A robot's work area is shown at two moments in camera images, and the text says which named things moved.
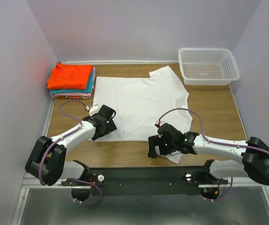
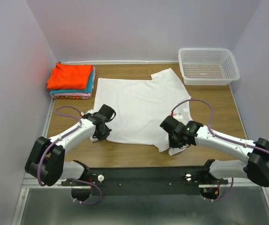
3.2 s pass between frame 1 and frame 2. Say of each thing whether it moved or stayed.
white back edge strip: stayed
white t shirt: stayed
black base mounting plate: stayed
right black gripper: moved
